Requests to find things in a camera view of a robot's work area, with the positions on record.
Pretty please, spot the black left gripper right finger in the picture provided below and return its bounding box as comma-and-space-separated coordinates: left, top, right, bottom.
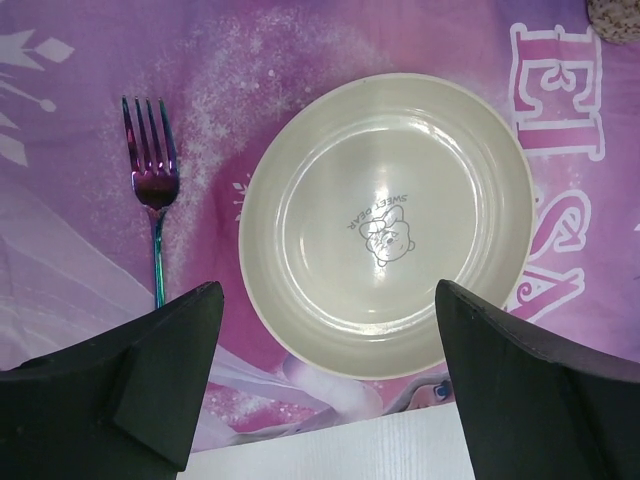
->
435, 280, 639, 479

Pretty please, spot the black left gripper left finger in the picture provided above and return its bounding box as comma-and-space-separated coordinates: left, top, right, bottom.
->
1, 282, 224, 479

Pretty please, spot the purple Elsa placemat cloth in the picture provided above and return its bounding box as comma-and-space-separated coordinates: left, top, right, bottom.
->
1, 1, 639, 451

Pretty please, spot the iridescent purple fork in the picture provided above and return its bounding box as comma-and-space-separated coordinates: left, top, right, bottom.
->
121, 96, 180, 309

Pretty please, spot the cream bear plate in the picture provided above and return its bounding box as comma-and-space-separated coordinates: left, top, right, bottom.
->
238, 73, 536, 380

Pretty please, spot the speckled beige cup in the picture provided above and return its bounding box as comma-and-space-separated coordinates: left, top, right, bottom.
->
586, 0, 640, 45

